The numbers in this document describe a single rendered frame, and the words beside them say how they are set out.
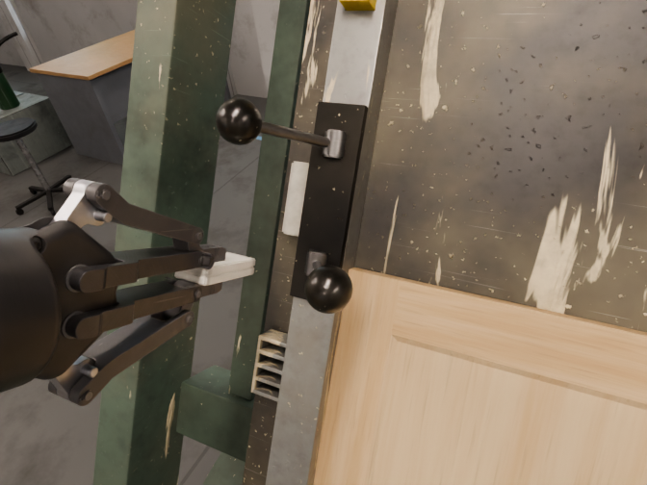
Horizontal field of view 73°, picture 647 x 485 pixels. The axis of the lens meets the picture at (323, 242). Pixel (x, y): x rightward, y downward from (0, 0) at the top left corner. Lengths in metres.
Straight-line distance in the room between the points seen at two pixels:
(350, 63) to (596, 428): 0.41
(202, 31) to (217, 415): 0.51
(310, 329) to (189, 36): 0.37
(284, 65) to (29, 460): 1.98
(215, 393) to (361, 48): 0.48
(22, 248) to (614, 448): 0.47
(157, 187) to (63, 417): 1.84
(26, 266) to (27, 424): 2.18
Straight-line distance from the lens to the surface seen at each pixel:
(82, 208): 0.26
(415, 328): 0.46
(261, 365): 0.52
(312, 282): 0.33
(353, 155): 0.43
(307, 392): 0.49
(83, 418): 2.26
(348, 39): 0.47
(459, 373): 0.47
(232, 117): 0.36
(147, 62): 0.59
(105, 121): 3.89
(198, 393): 0.67
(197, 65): 0.60
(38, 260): 0.23
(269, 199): 0.58
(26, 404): 2.46
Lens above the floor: 1.67
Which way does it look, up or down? 40 degrees down
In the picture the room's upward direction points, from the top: 7 degrees counter-clockwise
